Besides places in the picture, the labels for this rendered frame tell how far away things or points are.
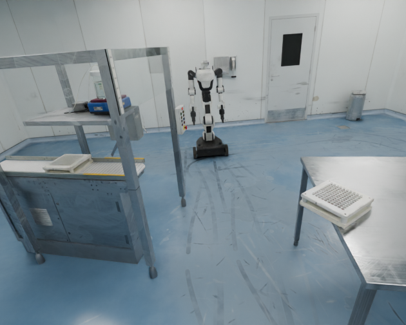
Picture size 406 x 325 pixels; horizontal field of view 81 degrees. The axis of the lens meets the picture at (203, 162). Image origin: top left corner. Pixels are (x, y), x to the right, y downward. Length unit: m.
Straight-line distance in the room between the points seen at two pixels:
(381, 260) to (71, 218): 2.08
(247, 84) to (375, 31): 2.76
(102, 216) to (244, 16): 4.53
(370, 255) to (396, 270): 0.09
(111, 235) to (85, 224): 0.24
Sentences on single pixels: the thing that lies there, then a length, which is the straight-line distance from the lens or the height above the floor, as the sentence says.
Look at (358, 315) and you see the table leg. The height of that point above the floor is 0.64.
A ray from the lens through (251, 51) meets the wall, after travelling 5.48.
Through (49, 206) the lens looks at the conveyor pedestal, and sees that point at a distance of 2.36.
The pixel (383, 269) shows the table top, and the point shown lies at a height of 0.86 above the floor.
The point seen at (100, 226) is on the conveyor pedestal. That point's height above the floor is 0.41.
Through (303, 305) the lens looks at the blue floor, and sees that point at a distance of 2.07.
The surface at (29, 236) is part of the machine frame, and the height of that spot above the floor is 0.33.
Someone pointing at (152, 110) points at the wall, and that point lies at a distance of 5.53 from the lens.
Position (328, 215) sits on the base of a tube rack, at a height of 0.89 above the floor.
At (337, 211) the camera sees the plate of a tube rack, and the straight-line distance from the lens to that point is 1.31.
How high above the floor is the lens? 1.67
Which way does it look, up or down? 26 degrees down
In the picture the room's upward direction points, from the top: 4 degrees counter-clockwise
